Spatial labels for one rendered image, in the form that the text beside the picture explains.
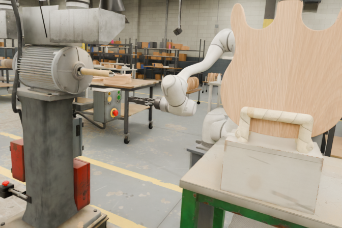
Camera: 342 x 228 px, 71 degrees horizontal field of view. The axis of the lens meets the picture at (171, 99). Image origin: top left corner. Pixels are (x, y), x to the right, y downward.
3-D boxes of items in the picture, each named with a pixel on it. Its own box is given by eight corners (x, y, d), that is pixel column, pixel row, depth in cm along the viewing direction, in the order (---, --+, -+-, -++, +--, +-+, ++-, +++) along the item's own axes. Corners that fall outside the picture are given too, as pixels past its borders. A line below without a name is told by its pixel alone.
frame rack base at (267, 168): (219, 190, 79) (224, 140, 76) (227, 171, 93) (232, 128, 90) (315, 215, 69) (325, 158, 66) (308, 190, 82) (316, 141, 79)
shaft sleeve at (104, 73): (81, 74, 125) (81, 68, 125) (85, 74, 128) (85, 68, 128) (108, 77, 118) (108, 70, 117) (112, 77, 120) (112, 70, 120)
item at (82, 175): (52, 200, 170) (50, 151, 163) (66, 192, 181) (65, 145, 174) (78, 212, 159) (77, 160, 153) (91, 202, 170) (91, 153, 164)
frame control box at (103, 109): (70, 127, 157) (69, 88, 152) (94, 120, 176) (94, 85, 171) (99, 135, 146) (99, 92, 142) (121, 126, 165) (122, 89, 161)
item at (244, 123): (236, 141, 76) (239, 111, 74) (237, 138, 79) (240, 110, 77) (247, 143, 75) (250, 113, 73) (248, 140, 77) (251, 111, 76)
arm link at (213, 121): (208, 135, 191) (211, 108, 187) (229, 141, 179) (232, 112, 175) (197, 139, 179) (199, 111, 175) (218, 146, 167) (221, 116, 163)
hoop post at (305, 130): (296, 152, 69) (301, 120, 68) (295, 148, 72) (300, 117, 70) (309, 154, 68) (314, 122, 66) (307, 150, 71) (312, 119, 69)
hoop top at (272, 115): (239, 116, 75) (240, 107, 74) (240, 114, 77) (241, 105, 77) (313, 127, 67) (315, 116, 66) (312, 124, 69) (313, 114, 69)
